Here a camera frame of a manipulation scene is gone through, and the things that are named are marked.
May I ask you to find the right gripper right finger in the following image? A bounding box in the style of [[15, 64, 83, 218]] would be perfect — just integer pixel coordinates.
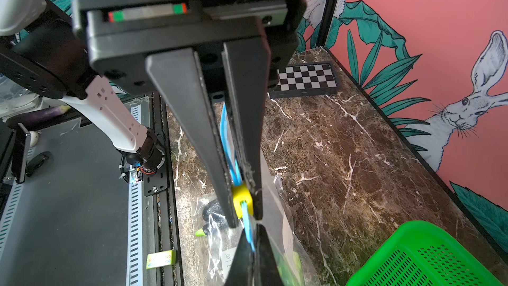
[[253, 225, 283, 286]]

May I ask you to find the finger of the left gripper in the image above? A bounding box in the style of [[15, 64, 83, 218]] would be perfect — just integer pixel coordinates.
[[223, 37, 271, 221]]

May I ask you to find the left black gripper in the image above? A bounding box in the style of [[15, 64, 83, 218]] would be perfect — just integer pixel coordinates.
[[71, 0, 307, 229]]

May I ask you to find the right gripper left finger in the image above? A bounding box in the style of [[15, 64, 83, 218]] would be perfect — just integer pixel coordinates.
[[224, 230, 253, 286]]

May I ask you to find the eggplant with green stem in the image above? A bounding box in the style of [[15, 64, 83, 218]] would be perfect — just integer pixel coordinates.
[[194, 199, 229, 237]]

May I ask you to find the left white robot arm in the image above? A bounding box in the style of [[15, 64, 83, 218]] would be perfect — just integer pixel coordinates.
[[1, 0, 306, 228]]

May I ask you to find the black white checkerboard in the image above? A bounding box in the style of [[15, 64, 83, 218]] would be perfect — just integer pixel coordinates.
[[269, 62, 339, 99]]

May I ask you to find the striped colour block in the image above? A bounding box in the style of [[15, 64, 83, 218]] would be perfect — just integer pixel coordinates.
[[146, 250, 176, 270]]

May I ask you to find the green plastic basket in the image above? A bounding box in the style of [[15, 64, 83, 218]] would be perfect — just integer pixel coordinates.
[[347, 221, 502, 285]]

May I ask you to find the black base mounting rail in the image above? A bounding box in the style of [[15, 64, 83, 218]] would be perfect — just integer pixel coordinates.
[[143, 93, 184, 285]]

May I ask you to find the white perforated rail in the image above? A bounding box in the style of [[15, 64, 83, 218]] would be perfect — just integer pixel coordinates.
[[126, 102, 144, 286]]

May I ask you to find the left black frame post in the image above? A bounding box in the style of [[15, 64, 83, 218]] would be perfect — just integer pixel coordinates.
[[316, 0, 338, 46]]

